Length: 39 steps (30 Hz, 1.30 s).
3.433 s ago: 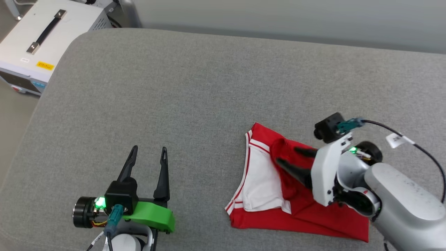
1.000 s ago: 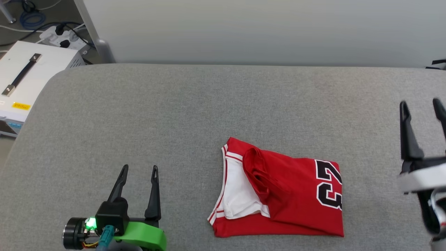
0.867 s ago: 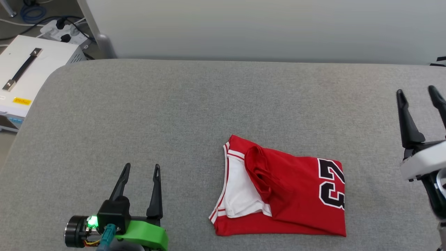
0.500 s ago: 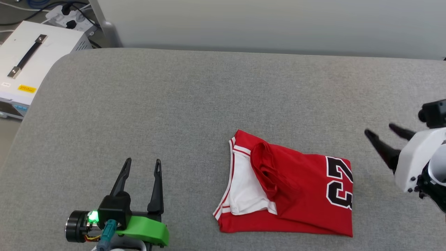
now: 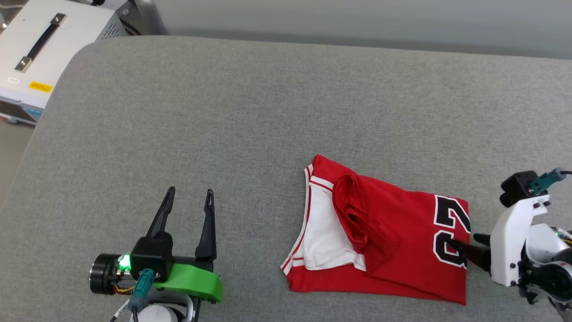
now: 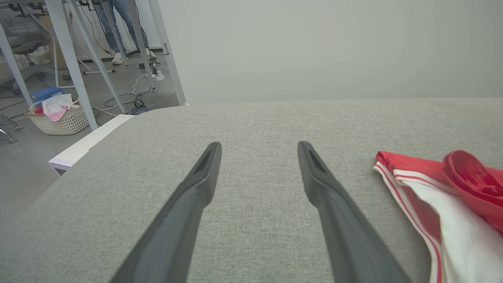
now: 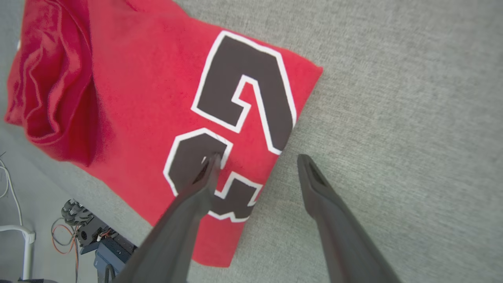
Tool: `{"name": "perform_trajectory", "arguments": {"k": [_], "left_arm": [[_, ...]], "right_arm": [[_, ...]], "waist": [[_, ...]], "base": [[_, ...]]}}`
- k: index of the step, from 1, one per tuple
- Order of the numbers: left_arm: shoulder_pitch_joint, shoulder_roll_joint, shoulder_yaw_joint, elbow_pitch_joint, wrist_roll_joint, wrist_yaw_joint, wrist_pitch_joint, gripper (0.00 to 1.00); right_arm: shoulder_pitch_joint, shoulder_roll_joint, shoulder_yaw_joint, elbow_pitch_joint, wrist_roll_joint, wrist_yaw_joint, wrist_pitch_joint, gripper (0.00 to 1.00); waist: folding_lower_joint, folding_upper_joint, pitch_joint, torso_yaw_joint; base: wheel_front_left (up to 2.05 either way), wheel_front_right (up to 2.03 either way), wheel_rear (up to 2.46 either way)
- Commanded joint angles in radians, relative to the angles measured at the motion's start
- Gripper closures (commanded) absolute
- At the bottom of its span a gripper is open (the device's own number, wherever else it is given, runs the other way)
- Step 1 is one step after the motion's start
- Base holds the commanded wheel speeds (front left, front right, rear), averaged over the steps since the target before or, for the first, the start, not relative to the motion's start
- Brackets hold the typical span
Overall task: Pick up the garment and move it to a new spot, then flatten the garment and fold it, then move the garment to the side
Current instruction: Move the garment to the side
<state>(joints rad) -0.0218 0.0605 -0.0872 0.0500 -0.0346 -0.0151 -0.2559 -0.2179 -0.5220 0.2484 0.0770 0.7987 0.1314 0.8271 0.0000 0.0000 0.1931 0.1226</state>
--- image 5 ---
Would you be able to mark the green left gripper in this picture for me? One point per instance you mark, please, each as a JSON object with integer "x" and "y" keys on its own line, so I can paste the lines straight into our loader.
{"x": 192, "y": 279}

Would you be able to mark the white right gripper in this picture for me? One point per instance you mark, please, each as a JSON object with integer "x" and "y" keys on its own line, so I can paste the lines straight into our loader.
{"x": 509, "y": 241}

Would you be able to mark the red and white basketball jersey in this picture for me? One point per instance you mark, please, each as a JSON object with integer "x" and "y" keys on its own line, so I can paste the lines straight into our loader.
{"x": 393, "y": 232}

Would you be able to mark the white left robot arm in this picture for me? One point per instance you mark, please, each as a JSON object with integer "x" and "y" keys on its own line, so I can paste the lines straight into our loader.
{"x": 156, "y": 315}

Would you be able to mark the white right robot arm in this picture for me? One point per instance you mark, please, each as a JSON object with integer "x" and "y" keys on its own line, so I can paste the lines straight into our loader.
{"x": 540, "y": 241}

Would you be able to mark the yellow warning sticker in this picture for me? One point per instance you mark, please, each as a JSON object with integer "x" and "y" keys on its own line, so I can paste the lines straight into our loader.
{"x": 40, "y": 86}

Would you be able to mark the white equipment box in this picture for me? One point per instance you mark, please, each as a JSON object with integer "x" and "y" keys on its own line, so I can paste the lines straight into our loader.
{"x": 67, "y": 53}

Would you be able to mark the grey partition foot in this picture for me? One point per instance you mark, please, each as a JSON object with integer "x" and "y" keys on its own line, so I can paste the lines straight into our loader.
{"x": 149, "y": 18}

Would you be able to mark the white partition panel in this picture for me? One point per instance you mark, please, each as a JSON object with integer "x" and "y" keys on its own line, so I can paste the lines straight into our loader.
{"x": 357, "y": 18}

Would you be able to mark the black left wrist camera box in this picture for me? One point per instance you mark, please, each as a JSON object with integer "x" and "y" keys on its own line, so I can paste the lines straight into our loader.
{"x": 152, "y": 255}

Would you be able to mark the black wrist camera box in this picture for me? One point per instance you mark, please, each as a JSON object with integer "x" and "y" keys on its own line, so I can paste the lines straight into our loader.
{"x": 152, "y": 255}
{"x": 516, "y": 185}

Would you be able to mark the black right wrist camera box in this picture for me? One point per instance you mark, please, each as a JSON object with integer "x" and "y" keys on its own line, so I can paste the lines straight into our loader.
{"x": 516, "y": 185}

